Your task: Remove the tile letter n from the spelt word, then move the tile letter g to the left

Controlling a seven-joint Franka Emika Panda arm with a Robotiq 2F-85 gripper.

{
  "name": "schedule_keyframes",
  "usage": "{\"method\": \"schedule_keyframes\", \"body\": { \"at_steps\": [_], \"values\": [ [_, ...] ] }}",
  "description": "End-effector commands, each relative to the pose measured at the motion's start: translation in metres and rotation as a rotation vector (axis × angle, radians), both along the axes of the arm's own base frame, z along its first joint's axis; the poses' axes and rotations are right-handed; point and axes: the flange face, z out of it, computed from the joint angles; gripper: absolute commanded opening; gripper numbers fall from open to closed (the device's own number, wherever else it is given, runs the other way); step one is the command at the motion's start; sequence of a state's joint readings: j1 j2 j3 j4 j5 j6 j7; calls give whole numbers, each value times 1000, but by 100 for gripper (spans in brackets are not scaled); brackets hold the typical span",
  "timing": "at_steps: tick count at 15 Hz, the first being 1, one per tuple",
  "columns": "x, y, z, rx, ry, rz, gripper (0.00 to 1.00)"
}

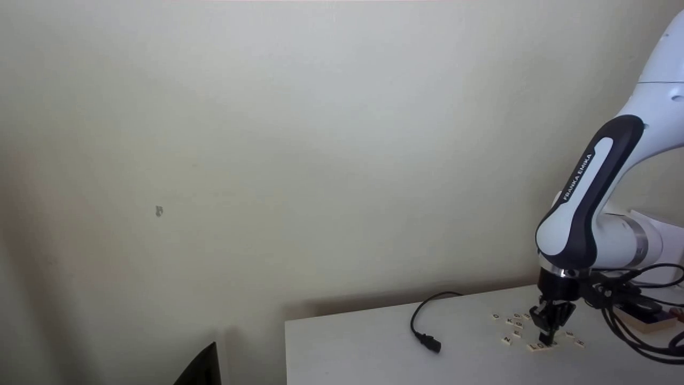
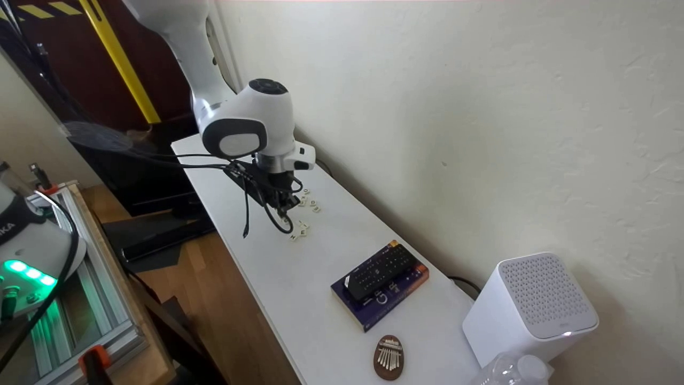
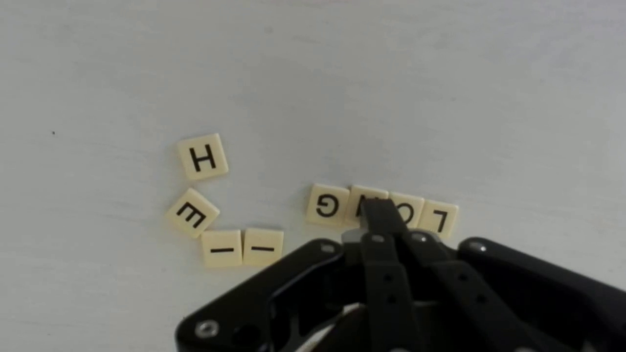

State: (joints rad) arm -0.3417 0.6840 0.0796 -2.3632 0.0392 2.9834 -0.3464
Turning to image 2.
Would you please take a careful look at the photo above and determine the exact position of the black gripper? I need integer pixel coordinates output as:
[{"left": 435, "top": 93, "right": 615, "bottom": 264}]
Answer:
[{"left": 249, "top": 165, "right": 303, "bottom": 217}]

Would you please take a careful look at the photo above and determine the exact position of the black tile rack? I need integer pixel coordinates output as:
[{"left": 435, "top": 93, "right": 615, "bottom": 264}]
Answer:
[{"left": 342, "top": 243, "right": 417, "bottom": 302}]

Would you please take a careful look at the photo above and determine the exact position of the flat purple game box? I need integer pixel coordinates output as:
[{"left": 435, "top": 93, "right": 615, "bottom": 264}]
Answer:
[{"left": 330, "top": 239, "right": 432, "bottom": 333}]

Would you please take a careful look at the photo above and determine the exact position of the black low stand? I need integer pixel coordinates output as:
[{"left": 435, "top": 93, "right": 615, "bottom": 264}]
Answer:
[{"left": 65, "top": 117, "right": 218, "bottom": 274}]

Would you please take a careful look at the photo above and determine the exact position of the brown oval wooden object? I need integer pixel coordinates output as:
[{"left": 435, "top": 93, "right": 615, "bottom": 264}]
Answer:
[{"left": 372, "top": 333, "right": 408, "bottom": 382}]

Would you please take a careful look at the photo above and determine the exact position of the yellow diagonal strip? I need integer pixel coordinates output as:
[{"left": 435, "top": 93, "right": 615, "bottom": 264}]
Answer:
[{"left": 78, "top": 0, "right": 166, "bottom": 128}]

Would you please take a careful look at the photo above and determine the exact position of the orange clamp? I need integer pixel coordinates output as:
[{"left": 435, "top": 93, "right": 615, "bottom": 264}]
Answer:
[{"left": 76, "top": 345, "right": 116, "bottom": 385}]

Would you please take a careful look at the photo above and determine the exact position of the dark brown cabinet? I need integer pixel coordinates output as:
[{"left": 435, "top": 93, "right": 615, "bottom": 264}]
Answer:
[{"left": 0, "top": 0, "right": 203, "bottom": 140}]

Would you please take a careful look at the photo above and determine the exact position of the white device with green lights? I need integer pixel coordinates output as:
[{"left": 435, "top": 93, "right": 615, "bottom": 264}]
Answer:
[{"left": 0, "top": 181, "right": 91, "bottom": 323}]

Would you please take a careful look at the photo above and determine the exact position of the white cube speaker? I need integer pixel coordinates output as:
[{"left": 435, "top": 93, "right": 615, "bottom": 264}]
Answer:
[{"left": 461, "top": 251, "right": 601, "bottom": 370}]

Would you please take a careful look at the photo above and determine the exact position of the clear plastic bottle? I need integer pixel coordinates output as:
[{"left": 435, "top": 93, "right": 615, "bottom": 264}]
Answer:
[{"left": 473, "top": 350, "right": 557, "bottom": 385}]

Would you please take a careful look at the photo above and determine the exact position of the yellow black hazard tape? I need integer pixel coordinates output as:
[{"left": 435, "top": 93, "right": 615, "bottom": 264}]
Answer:
[{"left": 15, "top": 0, "right": 85, "bottom": 21}]

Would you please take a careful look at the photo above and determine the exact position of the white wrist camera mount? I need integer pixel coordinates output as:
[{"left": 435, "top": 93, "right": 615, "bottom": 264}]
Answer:
[{"left": 252, "top": 140, "right": 319, "bottom": 178}]

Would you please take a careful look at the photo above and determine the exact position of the thin black speaker cable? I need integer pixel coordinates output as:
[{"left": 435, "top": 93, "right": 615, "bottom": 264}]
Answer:
[{"left": 447, "top": 271, "right": 484, "bottom": 300}]

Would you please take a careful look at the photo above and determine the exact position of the aluminium frame rail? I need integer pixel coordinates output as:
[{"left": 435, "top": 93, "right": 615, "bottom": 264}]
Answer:
[{"left": 29, "top": 180, "right": 145, "bottom": 385}]

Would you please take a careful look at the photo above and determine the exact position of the thick black cable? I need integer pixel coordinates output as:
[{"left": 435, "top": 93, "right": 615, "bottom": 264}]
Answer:
[{"left": 0, "top": 187, "right": 81, "bottom": 359}]

